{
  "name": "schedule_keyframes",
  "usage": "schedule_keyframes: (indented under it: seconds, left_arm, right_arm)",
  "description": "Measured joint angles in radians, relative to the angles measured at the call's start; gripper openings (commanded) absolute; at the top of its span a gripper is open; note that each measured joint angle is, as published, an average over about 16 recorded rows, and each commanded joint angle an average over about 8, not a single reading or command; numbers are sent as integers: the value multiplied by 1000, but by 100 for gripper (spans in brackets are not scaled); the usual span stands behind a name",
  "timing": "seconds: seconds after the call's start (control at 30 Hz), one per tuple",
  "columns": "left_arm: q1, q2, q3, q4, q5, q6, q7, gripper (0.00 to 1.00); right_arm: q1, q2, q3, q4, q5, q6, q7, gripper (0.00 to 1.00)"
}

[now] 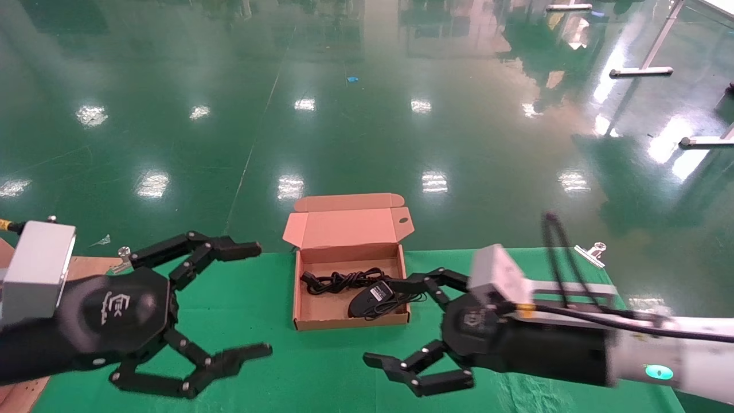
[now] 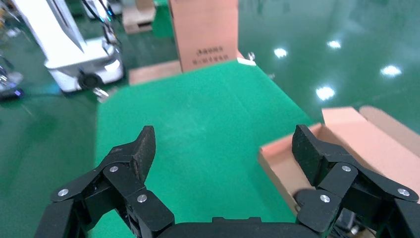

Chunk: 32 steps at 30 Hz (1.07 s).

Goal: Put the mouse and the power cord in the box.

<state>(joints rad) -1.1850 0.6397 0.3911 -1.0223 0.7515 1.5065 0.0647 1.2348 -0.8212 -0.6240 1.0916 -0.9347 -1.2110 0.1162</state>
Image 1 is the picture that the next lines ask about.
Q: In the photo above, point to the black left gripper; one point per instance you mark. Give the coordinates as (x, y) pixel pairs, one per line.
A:
(114, 315)

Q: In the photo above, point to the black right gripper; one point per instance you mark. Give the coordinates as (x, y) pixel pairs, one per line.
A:
(476, 332)

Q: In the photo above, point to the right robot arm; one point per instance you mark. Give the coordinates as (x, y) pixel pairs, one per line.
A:
(562, 351)

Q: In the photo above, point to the open brown cardboard box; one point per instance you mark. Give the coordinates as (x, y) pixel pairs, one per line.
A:
(344, 229)

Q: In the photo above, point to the green table cloth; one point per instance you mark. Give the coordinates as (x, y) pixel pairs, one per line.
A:
(321, 367)

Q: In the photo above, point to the silver binder clip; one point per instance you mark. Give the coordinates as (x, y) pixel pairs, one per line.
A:
(590, 255)
(122, 255)

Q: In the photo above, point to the clear plastic scrap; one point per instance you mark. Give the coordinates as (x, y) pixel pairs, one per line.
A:
(102, 241)

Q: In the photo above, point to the white metal table leg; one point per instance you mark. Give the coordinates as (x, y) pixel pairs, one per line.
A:
(642, 71)
(705, 141)
(567, 7)

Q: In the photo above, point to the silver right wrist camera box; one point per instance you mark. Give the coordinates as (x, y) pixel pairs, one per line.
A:
(499, 275)

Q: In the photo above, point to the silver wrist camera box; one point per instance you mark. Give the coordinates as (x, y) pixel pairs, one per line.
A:
(37, 269)
(499, 275)

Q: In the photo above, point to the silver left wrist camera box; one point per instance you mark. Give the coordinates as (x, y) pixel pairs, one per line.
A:
(37, 269)

